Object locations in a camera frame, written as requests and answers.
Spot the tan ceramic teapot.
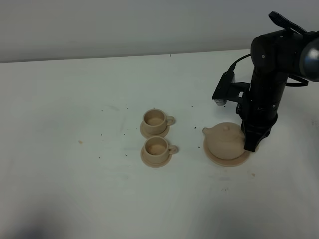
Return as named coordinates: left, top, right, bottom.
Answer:
left=202, top=122, right=245, bottom=160

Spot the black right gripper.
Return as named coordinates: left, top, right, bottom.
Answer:
left=236, top=92, right=278, bottom=152

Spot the large tan teapot saucer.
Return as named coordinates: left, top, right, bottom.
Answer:
left=203, top=139, right=259, bottom=167

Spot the far tan teacup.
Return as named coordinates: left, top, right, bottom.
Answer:
left=142, top=109, right=175, bottom=135

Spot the far small tan saucer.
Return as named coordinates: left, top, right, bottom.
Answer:
left=140, top=121, right=170, bottom=138

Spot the near small tan saucer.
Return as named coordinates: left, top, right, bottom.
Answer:
left=140, top=148, right=172, bottom=168

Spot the small tan saucer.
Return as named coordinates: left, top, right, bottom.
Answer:
left=140, top=148, right=172, bottom=168
left=140, top=121, right=170, bottom=138

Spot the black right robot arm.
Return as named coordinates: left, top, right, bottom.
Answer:
left=238, top=11, right=319, bottom=152

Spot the tan teacup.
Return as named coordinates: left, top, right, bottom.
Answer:
left=142, top=109, right=175, bottom=135
left=143, top=136, right=178, bottom=164

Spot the near tan teacup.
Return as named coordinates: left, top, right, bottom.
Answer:
left=143, top=136, right=178, bottom=164

